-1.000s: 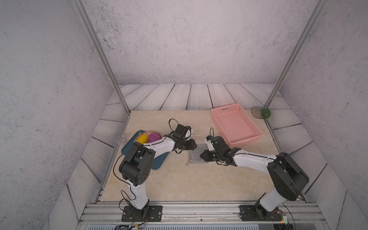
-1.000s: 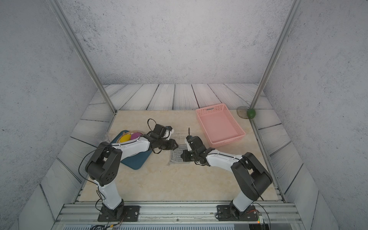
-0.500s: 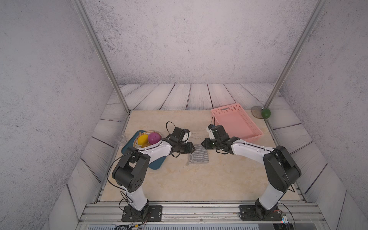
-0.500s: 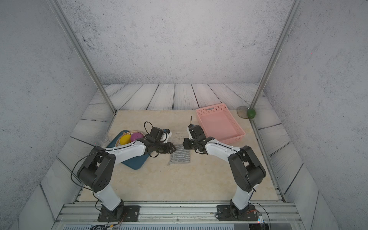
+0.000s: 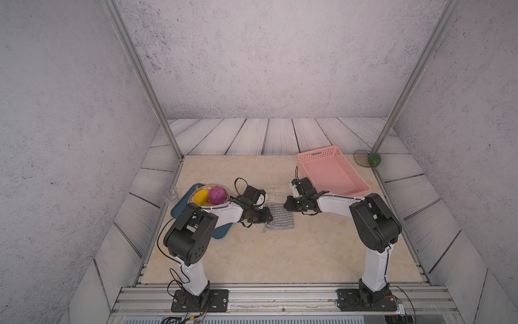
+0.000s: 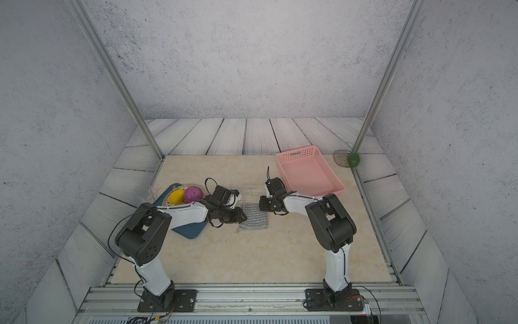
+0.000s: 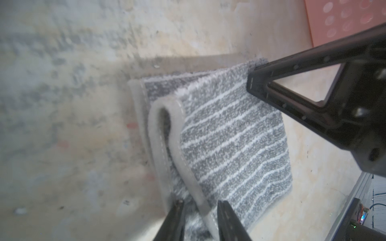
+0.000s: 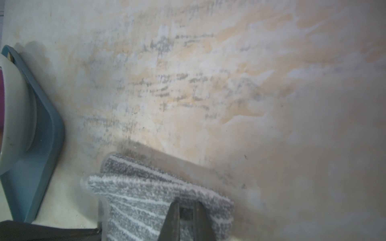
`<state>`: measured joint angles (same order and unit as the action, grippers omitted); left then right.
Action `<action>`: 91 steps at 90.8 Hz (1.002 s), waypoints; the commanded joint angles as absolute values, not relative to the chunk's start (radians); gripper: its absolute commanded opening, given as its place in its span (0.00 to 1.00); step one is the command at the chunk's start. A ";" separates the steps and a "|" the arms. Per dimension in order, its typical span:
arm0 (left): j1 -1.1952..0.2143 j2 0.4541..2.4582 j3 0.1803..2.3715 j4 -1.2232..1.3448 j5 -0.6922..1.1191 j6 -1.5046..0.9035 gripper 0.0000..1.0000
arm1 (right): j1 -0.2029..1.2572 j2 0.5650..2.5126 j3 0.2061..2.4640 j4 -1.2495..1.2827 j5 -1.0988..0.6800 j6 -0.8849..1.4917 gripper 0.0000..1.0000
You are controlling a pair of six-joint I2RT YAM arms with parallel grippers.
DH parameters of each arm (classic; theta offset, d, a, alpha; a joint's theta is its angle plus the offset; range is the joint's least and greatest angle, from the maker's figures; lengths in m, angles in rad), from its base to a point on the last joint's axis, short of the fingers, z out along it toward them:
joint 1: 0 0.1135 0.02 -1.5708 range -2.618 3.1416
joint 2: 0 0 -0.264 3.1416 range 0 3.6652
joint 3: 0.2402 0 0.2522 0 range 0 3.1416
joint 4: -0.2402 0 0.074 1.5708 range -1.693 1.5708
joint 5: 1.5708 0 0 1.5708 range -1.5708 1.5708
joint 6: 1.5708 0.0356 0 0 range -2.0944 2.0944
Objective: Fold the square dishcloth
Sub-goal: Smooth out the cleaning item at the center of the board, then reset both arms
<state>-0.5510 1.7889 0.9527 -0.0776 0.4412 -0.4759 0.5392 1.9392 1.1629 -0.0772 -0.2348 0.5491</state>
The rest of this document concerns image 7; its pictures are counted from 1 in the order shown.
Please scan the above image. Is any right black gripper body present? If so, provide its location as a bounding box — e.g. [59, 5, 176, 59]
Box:
[325, 61, 386, 177]

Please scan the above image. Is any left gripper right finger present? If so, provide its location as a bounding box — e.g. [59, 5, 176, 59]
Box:
[217, 200, 252, 241]

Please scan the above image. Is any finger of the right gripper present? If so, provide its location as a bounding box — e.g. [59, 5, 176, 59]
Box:
[247, 24, 386, 149]

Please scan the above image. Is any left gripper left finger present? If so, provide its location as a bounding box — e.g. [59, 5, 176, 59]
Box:
[153, 200, 186, 241]

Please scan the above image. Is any pink plastic basket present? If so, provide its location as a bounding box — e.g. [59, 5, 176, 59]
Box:
[305, 0, 386, 47]

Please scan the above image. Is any grey striped square dishcloth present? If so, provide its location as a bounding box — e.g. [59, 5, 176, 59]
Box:
[128, 59, 293, 241]

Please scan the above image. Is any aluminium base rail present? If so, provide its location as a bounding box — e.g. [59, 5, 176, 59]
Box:
[325, 172, 386, 241]

